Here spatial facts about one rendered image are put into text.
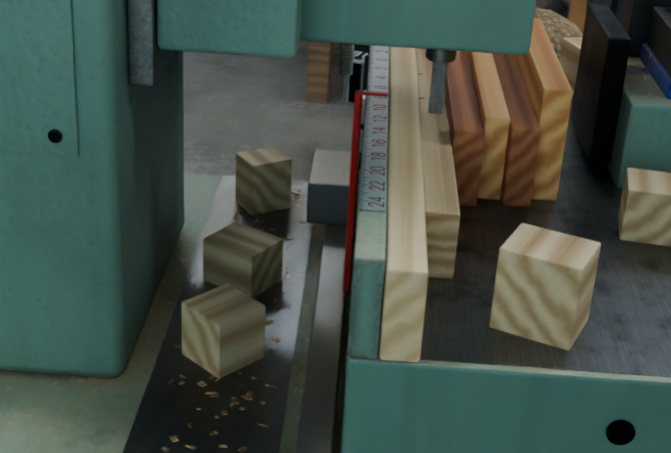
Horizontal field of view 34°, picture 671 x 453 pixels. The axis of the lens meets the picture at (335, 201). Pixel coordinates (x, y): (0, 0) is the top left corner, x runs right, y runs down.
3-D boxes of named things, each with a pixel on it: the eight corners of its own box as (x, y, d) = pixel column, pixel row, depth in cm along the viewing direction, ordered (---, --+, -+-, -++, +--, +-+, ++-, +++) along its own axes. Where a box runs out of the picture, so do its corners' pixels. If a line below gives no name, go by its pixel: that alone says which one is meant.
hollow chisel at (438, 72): (442, 114, 70) (449, 38, 68) (428, 113, 70) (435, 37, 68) (441, 109, 70) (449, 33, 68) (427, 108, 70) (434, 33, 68)
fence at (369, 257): (377, 361, 52) (385, 259, 50) (343, 358, 52) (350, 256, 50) (386, 23, 107) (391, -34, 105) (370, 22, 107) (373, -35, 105)
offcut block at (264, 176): (235, 202, 91) (235, 152, 90) (273, 194, 93) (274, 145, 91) (252, 217, 89) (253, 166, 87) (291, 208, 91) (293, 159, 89)
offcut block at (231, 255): (282, 279, 80) (284, 237, 78) (251, 299, 77) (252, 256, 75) (235, 261, 82) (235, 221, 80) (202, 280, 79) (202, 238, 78)
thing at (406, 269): (419, 364, 52) (428, 271, 50) (377, 361, 52) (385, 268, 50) (407, 24, 107) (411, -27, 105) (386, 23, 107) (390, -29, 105)
